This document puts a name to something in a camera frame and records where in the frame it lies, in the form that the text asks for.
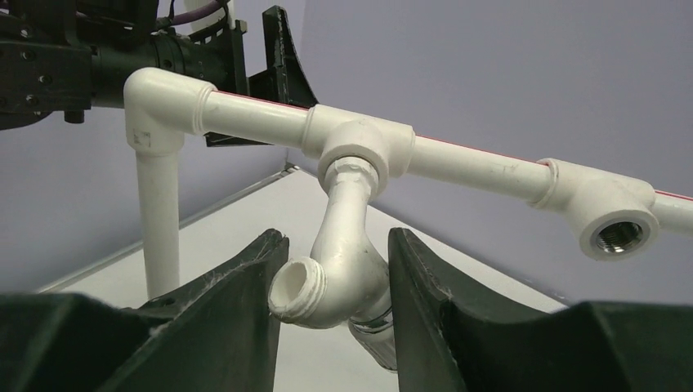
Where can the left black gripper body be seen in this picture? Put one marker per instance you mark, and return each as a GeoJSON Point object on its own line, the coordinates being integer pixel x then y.
{"type": "Point", "coordinates": [218, 56]}

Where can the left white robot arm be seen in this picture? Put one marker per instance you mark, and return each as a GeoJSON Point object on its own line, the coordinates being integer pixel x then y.
{"type": "Point", "coordinates": [72, 56]}

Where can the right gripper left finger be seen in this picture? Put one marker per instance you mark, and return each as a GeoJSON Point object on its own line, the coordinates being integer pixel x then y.
{"type": "Point", "coordinates": [214, 333]}

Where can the white plastic water faucet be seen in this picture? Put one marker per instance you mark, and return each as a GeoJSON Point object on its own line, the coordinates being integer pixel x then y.
{"type": "Point", "coordinates": [344, 279]}

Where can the white PVC pipe frame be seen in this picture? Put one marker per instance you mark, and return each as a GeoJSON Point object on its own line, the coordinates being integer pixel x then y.
{"type": "Point", "coordinates": [612, 216]}

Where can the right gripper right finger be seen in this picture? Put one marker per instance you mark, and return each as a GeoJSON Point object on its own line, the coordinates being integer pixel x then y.
{"type": "Point", "coordinates": [456, 334]}

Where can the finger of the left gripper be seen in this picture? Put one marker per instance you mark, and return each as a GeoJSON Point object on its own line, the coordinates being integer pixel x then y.
{"type": "Point", "coordinates": [283, 81]}

